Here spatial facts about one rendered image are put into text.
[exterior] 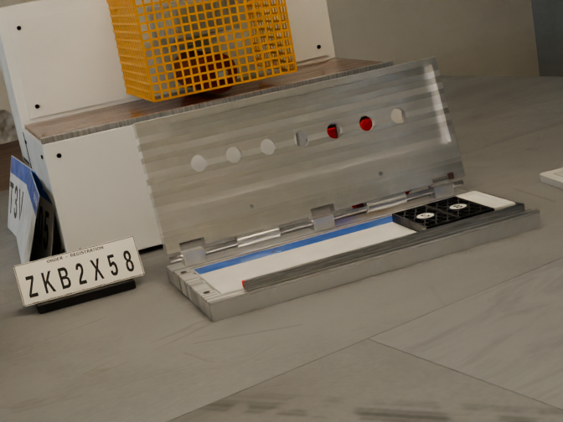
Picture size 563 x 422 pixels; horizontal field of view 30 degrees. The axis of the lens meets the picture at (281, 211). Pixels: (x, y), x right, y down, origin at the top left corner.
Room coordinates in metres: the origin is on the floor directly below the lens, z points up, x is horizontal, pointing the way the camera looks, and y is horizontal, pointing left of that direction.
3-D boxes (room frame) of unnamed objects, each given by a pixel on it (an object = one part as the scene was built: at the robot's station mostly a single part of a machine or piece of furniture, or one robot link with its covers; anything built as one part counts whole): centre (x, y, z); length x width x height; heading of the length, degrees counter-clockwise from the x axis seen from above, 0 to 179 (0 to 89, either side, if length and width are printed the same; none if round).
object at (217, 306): (1.30, -0.08, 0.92); 0.44 x 0.21 x 0.04; 108
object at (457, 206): (1.32, -0.23, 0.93); 0.10 x 0.05 x 0.01; 18
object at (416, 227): (1.30, -0.18, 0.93); 0.10 x 0.05 x 0.01; 18
